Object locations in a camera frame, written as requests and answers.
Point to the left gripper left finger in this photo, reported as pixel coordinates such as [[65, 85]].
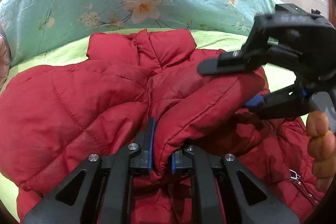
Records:
[[98, 190]]

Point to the lime green bed sheet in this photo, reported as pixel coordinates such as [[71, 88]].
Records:
[[65, 56]]

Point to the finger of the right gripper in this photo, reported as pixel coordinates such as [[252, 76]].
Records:
[[287, 102], [228, 63]]

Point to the red puffer jacket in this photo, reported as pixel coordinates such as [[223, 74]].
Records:
[[118, 113]]

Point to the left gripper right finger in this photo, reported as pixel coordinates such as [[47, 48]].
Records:
[[223, 190]]

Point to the pink coat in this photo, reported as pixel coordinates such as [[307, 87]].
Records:
[[5, 58]]

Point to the right hand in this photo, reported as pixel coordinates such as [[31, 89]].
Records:
[[321, 148]]

